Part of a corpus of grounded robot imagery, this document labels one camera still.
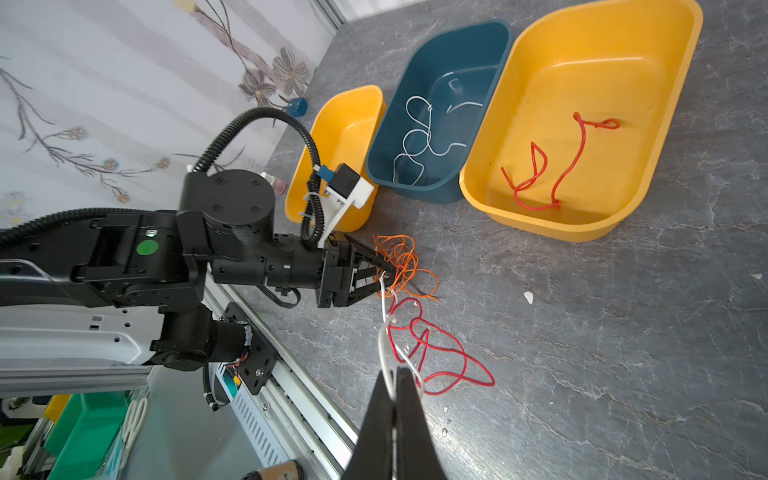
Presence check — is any left yellow plastic bin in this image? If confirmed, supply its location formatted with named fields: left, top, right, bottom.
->
left=284, top=85, right=387, bottom=233

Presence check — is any small white bottle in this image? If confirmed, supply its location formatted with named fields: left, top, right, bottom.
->
left=261, top=172, right=287, bottom=196

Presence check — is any teal plastic bin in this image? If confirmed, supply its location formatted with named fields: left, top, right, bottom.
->
left=366, top=20, right=514, bottom=204

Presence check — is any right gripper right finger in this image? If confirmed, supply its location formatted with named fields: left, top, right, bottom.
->
left=394, top=368, right=447, bottom=480

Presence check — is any white cable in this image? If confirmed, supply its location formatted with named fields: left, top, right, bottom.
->
left=392, top=76, right=485, bottom=187
left=376, top=271, right=426, bottom=402

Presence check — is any orange red cable bundle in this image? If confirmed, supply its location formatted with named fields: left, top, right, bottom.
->
left=373, top=233, right=441, bottom=301

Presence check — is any green plastic bin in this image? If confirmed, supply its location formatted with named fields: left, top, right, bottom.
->
left=44, top=391, right=128, bottom=480

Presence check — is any right yellow plastic bin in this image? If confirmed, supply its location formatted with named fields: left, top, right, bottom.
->
left=459, top=1, right=703, bottom=242

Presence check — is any roll of tape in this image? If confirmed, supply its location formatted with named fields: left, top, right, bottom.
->
left=241, top=460, right=305, bottom=480

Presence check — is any small blue box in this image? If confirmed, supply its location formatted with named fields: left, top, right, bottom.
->
left=285, top=97, right=308, bottom=118

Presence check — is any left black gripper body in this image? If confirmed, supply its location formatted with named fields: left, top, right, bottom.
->
left=316, top=232, right=384, bottom=308

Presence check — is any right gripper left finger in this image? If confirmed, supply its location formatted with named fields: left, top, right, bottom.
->
left=342, top=372, right=395, bottom=480

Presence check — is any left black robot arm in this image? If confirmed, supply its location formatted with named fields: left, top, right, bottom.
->
left=1, top=107, right=396, bottom=371

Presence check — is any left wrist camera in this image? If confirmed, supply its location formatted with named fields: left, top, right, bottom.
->
left=313, top=163, right=374, bottom=248

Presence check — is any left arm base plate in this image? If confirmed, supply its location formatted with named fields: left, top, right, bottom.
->
left=224, top=302, right=280, bottom=395

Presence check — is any yellow plastic bin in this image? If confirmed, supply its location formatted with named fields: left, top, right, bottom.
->
left=459, top=1, right=703, bottom=242
left=284, top=85, right=387, bottom=233

